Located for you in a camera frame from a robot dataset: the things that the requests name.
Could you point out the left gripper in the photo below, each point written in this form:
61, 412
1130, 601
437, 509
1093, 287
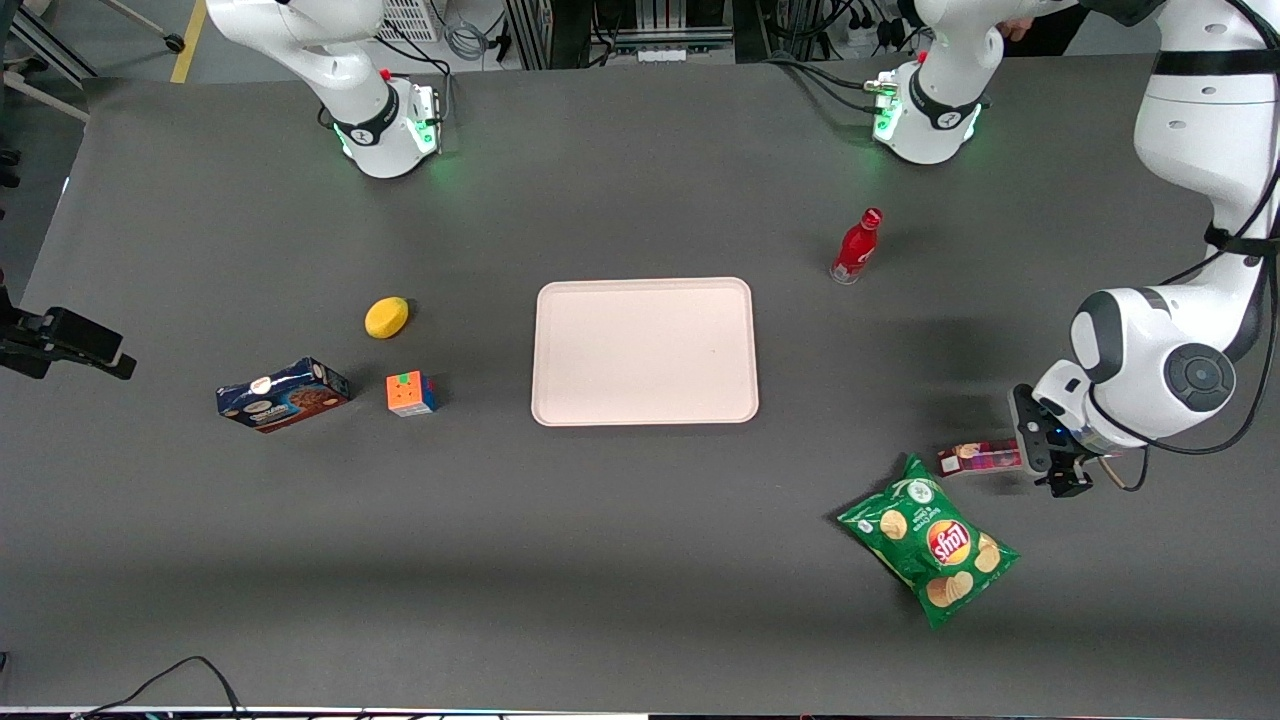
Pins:
1072, 470

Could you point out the red cookie box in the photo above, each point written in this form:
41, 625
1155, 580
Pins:
975, 459

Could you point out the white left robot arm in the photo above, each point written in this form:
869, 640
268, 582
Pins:
1190, 130

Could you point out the white rectangular tray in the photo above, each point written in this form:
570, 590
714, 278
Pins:
640, 350

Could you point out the blue chocolate cookie box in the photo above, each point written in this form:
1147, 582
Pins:
285, 398

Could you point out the white ventilated box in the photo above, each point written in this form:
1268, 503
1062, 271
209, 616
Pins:
410, 18

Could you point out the green chips bag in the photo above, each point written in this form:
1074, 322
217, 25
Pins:
930, 545

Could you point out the red soda bottle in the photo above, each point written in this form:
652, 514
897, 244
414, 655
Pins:
856, 248

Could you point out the white power strip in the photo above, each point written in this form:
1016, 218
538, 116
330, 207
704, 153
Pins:
662, 53

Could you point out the colourful puzzle cube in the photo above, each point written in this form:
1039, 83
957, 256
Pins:
408, 393

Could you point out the black equipment rack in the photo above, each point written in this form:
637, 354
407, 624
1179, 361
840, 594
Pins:
560, 30

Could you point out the yellow lemon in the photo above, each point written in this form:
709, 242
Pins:
386, 318

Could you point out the yellow floor tape strip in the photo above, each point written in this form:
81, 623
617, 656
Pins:
188, 45

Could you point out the grey wheeled metal stand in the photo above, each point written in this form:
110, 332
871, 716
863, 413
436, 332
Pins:
175, 43

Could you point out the black clamp-mounted device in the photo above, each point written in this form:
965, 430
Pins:
70, 335

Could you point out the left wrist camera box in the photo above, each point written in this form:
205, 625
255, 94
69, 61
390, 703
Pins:
1030, 430

